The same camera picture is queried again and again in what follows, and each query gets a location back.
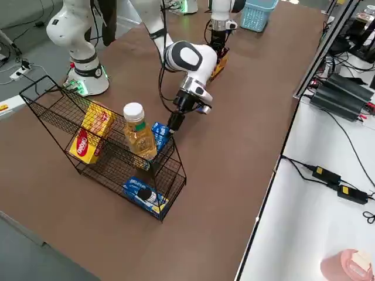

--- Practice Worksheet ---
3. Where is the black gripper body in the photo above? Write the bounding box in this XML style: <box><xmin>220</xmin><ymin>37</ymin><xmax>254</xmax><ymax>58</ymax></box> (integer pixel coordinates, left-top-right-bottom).
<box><xmin>172</xmin><ymin>90</ymin><xmax>200</xmax><ymax>115</ymax></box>
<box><xmin>210</xmin><ymin>29</ymin><xmax>231</xmax><ymax>50</ymax></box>

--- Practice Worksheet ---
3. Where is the blue cookie box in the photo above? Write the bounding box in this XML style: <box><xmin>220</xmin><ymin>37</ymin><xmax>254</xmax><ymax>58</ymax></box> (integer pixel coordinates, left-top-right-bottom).
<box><xmin>151</xmin><ymin>121</ymin><xmax>171</xmax><ymax>153</ymax></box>
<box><xmin>121</xmin><ymin>176</ymin><xmax>170</xmax><ymax>220</ymax></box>

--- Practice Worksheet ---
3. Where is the yellow nabati wafer box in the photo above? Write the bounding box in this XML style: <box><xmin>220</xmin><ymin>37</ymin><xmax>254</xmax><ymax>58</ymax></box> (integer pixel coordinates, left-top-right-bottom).
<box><xmin>209</xmin><ymin>48</ymin><xmax>230</xmax><ymax>80</ymax></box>
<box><xmin>69</xmin><ymin>128</ymin><xmax>105</xmax><ymax>165</ymax></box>

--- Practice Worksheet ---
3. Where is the yellow tea bottle white cap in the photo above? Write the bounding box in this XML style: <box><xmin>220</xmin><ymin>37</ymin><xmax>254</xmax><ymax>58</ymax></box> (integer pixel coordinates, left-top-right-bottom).
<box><xmin>122</xmin><ymin>102</ymin><xmax>158</xmax><ymax>161</ymax></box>

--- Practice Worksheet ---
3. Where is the light blue plastic basket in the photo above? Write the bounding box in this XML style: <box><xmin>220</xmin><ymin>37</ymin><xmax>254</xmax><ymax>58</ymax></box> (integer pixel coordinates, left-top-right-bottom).
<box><xmin>240</xmin><ymin>0</ymin><xmax>279</xmax><ymax>33</ymax></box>

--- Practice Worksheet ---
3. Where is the person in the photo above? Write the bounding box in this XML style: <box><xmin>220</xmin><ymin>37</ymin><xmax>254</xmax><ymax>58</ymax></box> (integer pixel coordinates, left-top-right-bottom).
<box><xmin>89</xmin><ymin>0</ymin><xmax>118</xmax><ymax>47</ymax></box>

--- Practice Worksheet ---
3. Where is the black ribbed power supply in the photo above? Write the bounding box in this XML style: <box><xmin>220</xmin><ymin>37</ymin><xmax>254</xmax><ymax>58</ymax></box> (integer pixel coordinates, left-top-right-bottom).
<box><xmin>309</xmin><ymin>84</ymin><xmax>367</xmax><ymax>122</ymax></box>
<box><xmin>326</xmin><ymin>73</ymin><xmax>375</xmax><ymax>102</ymax></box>

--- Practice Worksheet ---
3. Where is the black equipment stand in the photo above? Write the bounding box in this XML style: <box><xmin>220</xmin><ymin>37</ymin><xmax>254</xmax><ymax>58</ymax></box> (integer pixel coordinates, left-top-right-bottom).
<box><xmin>348</xmin><ymin>17</ymin><xmax>375</xmax><ymax>64</ymax></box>

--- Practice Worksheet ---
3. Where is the black power adapter yellow label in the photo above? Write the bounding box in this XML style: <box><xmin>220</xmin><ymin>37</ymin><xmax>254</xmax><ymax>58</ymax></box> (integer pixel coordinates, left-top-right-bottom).
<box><xmin>336</xmin><ymin>183</ymin><xmax>369</xmax><ymax>205</ymax></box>
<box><xmin>311</xmin><ymin>165</ymin><xmax>343</xmax><ymax>184</ymax></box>

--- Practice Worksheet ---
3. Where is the white power strip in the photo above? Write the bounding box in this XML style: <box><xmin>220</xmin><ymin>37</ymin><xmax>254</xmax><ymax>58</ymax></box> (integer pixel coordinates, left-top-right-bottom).
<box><xmin>9</xmin><ymin>64</ymin><xmax>33</xmax><ymax>80</ymax></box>

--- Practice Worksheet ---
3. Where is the white box with warning label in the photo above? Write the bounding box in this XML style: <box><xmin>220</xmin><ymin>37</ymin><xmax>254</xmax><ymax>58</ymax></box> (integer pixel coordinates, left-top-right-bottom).
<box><xmin>0</xmin><ymin>95</ymin><xmax>28</xmax><ymax>122</ymax></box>

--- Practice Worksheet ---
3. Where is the white side table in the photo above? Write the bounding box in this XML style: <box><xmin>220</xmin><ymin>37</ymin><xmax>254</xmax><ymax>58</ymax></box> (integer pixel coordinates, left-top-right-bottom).
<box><xmin>234</xmin><ymin>49</ymin><xmax>375</xmax><ymax>281</ymax></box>

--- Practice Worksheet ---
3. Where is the pink round object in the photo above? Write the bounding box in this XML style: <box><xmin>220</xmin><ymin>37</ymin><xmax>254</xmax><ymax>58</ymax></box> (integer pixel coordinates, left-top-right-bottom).
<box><xmin>319</xmin><ymin>248</ymin><xmax>375</xmax><ymax>281</ymax></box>

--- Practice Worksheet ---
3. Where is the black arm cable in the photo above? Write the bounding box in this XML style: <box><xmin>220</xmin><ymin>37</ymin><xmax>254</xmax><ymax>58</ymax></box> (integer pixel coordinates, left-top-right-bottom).
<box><xmin>148</xmin><ymin>0</ymin><xmax>194</xmax><ymax>114</ymax></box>
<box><xmin>203</xmin><ymin>19</ymin><xmax>235</xmax><ymax>49</ymax></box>

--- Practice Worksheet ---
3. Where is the aluminium frame rail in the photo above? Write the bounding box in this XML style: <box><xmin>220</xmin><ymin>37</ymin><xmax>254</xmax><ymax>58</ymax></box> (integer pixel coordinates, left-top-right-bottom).
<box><xmin>292</xmin><ymin>0</ymin><xmax>362</xmax><ymax>100</ymax></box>

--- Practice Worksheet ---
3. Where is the black wire shelf rack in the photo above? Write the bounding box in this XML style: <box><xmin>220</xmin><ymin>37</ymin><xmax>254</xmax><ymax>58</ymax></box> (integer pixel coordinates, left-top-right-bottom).
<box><xmin>19</xmin><ymin>74</ymin><xmax>188</xmax><ymax>222</ymax></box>

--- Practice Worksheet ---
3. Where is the black adapter cable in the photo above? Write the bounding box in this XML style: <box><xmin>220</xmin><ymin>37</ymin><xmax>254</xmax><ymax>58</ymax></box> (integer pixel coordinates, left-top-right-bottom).
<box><xmin>280</xmin><ymin>156</ymin><xmax>330</xmax><ymax>186</ymax></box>

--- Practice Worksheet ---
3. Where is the black power supply cable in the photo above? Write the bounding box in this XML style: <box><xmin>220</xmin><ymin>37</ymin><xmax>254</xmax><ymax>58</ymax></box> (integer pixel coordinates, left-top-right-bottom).
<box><xmin>321</xmin><ymin>107</ymin><xmax>375</xmax><ymax>189</ymax></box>

